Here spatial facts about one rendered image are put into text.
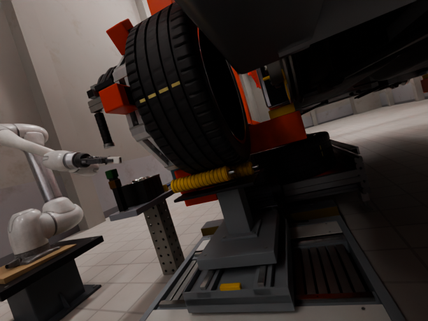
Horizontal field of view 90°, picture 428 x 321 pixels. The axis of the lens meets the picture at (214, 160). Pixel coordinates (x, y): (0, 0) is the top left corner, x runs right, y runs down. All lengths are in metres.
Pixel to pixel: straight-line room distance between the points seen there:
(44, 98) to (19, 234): 2.76
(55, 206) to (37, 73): 2.83
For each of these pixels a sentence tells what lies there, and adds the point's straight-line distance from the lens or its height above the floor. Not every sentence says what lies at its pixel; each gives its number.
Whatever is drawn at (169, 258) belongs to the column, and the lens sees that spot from 1.35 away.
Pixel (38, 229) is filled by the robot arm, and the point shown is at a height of 0.47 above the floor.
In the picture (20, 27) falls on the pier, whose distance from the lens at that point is 4.54.
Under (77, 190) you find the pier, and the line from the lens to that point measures 3.83.
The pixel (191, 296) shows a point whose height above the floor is 0.15.
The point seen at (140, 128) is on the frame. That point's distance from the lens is 0.78.
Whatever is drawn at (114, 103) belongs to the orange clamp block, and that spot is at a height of 0.83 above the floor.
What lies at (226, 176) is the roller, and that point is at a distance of 0.80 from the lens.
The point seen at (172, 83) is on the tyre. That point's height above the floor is 0.82.
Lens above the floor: 0.61
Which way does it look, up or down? 3 degrees down
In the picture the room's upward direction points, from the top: 17 degrees counter-clockwise
